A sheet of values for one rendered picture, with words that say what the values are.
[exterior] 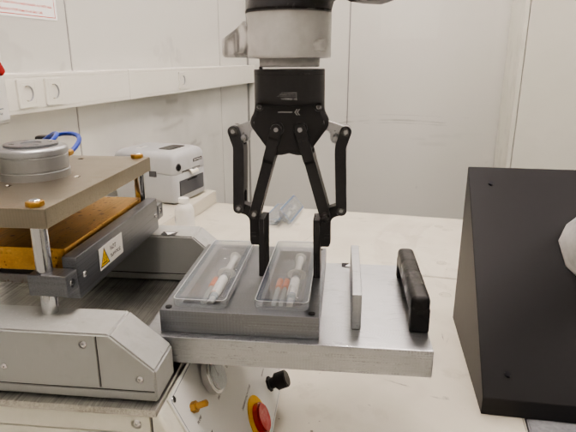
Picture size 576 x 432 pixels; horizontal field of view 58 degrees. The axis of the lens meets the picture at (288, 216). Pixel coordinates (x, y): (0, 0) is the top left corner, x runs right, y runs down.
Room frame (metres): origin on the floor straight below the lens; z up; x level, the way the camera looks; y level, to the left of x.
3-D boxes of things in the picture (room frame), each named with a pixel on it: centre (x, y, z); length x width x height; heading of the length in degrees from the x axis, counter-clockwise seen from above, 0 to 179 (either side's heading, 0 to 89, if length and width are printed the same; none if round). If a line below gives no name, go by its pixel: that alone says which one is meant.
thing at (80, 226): (0.61, 0.30, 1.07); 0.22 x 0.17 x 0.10; 174
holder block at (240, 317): (0.57, 0.04, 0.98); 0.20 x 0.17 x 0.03; 174
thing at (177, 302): (0.58, 0.08, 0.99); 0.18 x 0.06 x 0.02; 174
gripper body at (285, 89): (0.57, 0.00, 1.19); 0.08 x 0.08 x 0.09
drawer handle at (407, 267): (0.55, -0.14, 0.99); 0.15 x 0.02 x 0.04; 174
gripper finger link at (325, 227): (0.56, -0.05, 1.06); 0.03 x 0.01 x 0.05; 84
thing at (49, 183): (0.62, 0.33, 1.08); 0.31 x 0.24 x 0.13; 174
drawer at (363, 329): (0.57, -0.01, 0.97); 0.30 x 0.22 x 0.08; 84
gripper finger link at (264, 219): (0.57, 0.03, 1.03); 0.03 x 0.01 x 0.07; 174
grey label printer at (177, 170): (1.72, 0.43, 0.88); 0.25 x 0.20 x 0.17; 70
